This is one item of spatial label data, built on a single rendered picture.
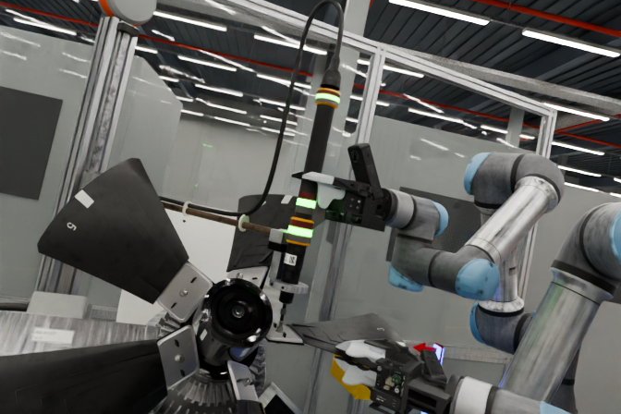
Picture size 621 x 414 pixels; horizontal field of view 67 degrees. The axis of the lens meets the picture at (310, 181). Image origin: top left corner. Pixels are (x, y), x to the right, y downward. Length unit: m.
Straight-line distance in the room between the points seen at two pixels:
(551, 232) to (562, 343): 3.73
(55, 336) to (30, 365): 0.19
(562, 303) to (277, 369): 1.07
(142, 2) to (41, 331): 0.90
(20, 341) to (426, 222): 0.75
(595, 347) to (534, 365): 4.08
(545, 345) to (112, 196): 0.76
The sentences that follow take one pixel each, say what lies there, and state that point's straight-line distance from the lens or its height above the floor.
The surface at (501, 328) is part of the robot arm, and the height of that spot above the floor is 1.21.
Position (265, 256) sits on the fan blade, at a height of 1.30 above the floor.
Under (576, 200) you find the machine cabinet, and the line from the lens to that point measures 4.69.
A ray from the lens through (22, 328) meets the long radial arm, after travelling 0.93.
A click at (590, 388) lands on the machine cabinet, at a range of 4.99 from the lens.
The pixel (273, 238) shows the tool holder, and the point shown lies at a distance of 0.87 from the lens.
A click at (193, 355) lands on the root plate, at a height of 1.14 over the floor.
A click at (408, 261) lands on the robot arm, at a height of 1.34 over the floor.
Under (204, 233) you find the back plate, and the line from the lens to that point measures 1.20.
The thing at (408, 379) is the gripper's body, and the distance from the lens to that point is 0.76.
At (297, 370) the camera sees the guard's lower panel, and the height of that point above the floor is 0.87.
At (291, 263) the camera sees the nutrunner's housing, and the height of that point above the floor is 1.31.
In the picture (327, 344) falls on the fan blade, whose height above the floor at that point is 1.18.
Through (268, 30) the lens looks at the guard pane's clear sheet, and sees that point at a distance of 1.65.
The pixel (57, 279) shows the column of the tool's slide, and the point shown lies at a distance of 1.40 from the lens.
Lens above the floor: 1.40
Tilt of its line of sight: 4 degrees up
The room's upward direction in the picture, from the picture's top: 12 degrees clockwise
